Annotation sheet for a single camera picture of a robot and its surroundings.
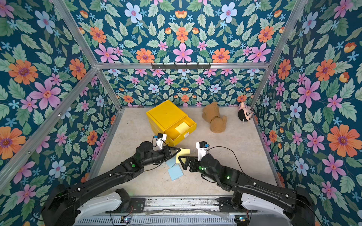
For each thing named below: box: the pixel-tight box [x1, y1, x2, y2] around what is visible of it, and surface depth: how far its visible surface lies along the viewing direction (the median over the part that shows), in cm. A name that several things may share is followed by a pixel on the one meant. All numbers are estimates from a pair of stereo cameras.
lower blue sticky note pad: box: [167, 163, 184, 182], surface depth 87 cm
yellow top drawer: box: [164, 115, 198, 147], surface depth 88 cm
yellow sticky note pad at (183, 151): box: [175, 148, 191, 164], surface depth 75 cm
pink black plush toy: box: [237, 102, 254, 122], surface depth 107 cm
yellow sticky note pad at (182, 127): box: [174, 121, 190, 134], surface depth 89 cm
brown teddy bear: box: [202, 102, 228, 134], surface depth 103 cm
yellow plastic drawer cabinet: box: [146, 100, 198, 147], surface depth 88 cm
